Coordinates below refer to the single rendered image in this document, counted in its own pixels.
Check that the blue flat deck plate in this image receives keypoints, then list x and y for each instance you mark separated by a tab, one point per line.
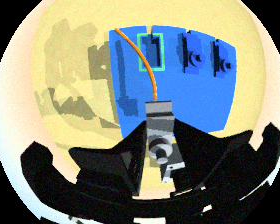
197	72

